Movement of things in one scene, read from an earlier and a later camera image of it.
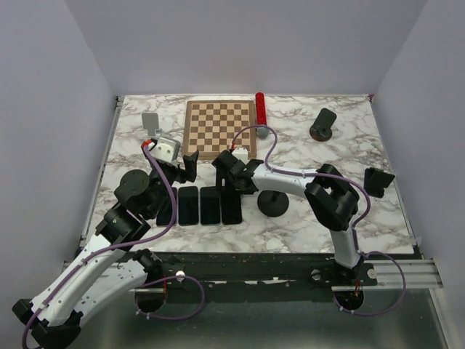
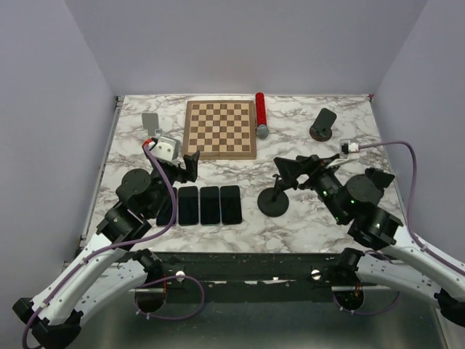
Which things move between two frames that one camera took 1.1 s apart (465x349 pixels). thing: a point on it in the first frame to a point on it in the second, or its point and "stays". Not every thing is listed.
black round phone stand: x=272 y=203 stays
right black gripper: x=219 y=180 to x=312 y=165
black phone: x=188 y=207 stays
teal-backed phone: x=210 y=206 stays
